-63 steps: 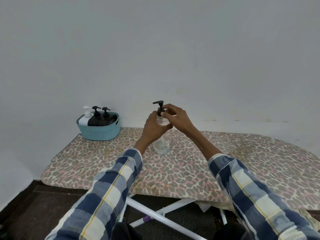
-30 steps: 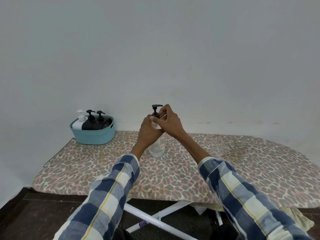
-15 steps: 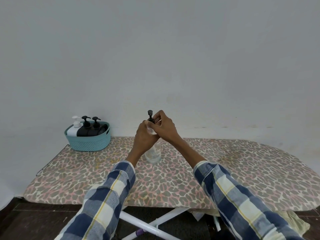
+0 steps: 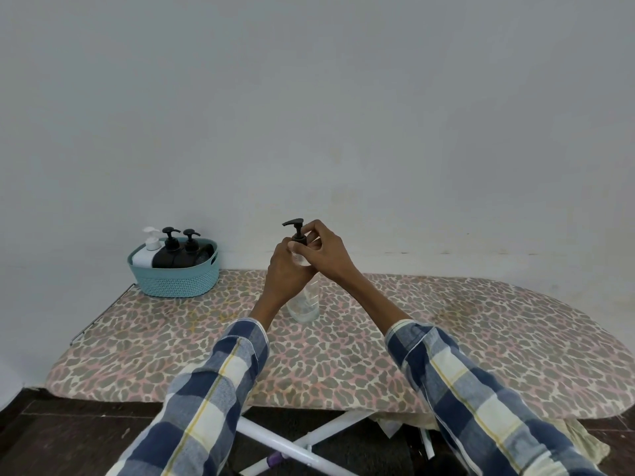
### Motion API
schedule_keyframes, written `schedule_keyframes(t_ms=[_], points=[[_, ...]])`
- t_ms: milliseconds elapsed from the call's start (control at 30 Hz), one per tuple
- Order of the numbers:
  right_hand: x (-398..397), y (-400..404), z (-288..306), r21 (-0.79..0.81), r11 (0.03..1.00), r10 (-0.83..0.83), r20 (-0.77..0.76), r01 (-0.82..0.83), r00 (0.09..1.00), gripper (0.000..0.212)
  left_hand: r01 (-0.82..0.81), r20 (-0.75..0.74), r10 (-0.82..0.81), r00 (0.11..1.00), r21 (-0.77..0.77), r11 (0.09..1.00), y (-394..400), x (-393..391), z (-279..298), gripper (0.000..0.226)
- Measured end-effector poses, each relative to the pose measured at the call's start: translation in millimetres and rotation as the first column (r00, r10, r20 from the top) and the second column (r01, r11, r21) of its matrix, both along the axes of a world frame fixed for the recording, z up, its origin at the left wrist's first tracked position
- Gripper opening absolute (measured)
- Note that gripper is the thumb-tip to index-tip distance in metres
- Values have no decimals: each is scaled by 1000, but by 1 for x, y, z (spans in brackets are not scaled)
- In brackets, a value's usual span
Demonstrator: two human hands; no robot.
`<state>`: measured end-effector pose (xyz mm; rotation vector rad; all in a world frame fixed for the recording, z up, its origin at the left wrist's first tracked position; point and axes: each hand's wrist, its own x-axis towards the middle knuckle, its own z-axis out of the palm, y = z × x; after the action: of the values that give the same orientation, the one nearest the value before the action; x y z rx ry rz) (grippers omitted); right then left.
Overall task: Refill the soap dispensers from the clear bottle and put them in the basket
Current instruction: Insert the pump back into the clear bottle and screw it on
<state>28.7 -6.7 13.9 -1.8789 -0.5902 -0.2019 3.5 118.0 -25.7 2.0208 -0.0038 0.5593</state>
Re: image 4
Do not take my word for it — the person's left hand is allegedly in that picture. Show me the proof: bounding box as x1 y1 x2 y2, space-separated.
250 236 323 332

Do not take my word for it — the person's right hand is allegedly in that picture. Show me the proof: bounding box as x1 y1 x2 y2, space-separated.
288 219 363 286

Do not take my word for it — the tall clear plastic bottle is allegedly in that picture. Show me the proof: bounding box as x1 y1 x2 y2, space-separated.
287 247 321 324

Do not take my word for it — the long-tube black pump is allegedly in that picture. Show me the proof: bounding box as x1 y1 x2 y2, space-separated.
282 218 310 245

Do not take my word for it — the black soap dispenser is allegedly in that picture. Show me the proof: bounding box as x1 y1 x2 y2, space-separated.
151 245 185 269
184 242 216 268

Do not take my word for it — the white square dispenser bottle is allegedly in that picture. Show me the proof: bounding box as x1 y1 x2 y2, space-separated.
132 245 161 269

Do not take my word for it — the person's right forearm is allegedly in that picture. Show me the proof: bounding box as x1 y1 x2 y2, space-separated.
342 270 606 476

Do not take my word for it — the person's left forearm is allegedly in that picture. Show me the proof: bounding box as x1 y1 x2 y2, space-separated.
106 301 288 476

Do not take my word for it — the teal plastic basket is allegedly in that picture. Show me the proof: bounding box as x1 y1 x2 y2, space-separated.
126 237 221 299

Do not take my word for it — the leopard print ironing board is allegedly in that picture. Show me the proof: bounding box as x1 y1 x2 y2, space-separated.
44 270 635 476

